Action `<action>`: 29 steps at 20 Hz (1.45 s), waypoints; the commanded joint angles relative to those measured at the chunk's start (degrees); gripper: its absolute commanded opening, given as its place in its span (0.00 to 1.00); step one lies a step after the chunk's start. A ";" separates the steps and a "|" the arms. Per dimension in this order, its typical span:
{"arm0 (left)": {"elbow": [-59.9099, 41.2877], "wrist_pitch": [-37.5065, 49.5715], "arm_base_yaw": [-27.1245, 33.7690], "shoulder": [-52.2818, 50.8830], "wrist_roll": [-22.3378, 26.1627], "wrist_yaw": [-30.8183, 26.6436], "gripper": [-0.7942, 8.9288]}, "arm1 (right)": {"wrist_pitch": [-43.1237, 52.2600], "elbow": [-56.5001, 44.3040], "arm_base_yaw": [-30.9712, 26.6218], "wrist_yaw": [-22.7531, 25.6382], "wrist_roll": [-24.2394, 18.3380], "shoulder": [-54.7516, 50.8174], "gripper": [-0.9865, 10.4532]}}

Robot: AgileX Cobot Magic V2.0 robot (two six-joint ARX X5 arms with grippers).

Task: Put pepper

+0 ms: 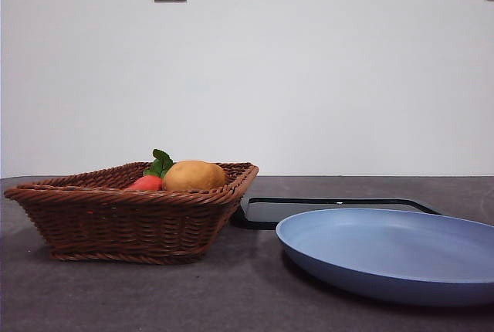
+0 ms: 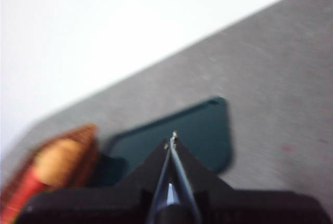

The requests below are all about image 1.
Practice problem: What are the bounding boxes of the blue round plate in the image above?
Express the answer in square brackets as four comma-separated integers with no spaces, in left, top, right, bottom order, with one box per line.
[275,208,494,307]

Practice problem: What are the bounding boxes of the brown potato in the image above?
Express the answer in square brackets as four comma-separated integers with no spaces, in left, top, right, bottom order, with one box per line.
[161,160,226,192]

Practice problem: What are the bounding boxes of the black rectangular tray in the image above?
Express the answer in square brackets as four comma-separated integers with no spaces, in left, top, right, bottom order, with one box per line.
[230,196,445,231]

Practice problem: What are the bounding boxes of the orange toy carrot green leaves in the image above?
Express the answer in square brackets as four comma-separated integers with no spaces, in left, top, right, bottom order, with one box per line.
[123,149,175,191]

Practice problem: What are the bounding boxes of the brown wicker basket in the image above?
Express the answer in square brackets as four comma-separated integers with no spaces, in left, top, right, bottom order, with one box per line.
[3,161,260,266]

